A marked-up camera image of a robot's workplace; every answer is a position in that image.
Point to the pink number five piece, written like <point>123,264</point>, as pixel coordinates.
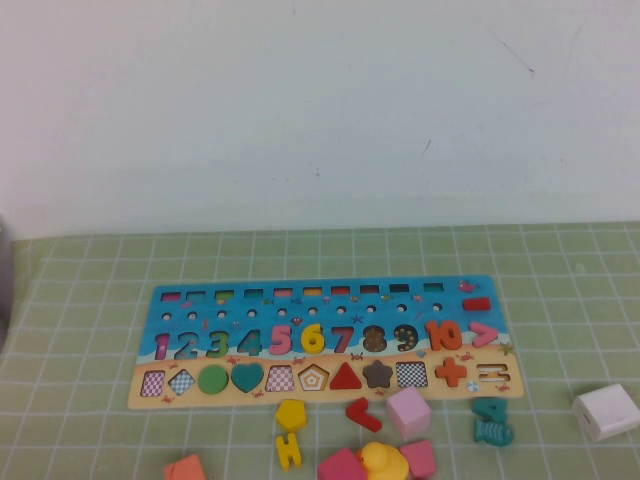
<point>285,346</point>

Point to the orange plus sign piece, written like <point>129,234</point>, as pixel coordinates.
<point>450,372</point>

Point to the green circle piece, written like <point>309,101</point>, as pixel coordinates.
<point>213,380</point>

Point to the magenta wooden block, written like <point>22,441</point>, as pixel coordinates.
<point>340,467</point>

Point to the red triangle piece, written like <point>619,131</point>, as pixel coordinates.
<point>346,381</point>

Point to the orange wooden block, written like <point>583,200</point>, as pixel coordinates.
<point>185,470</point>

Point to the pink greater-than sign piece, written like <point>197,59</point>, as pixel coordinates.
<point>492,336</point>

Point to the white box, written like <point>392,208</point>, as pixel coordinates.
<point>605,410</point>

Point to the teal fish piece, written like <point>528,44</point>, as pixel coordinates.
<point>492,432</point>

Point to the red number seven piece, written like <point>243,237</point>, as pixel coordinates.
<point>357,411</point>

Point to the red minus bar piece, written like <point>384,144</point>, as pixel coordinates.
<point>477,304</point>

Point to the yellow pentagon piece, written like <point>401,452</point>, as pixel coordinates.
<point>290,415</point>

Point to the blue number shape puzzle board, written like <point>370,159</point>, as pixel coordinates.
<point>150,325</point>

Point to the teal heart piece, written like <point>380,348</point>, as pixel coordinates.
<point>247,377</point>

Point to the yellow rubber duck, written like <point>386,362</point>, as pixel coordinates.
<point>380,460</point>

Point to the orange number ten piece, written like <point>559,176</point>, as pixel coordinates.
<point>434,335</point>

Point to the light pink wooden cube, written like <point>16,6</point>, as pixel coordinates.
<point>407,415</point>

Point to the green checked tablecloth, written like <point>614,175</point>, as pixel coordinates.
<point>75,300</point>

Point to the teal number four piece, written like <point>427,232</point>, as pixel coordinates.
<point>492,411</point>

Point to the brown star piece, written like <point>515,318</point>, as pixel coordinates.
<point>377,375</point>

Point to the yellow number six piece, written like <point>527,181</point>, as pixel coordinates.
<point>307,340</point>

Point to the yellow letter H piece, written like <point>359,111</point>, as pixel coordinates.
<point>288,451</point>

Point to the pink wooden block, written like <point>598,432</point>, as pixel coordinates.
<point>419,460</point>

